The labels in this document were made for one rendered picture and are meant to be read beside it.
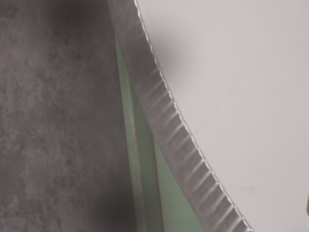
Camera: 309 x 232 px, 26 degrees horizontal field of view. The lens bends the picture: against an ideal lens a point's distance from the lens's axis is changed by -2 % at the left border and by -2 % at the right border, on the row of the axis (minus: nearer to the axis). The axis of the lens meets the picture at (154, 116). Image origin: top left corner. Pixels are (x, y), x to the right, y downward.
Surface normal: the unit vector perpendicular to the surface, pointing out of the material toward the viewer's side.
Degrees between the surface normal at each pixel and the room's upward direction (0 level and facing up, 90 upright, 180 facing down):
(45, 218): 0
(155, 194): 0
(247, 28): 90
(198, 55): 90
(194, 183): 92
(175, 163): 91
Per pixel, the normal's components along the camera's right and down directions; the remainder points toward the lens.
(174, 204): -0.75, 0.03
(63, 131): 0.66, -0.15
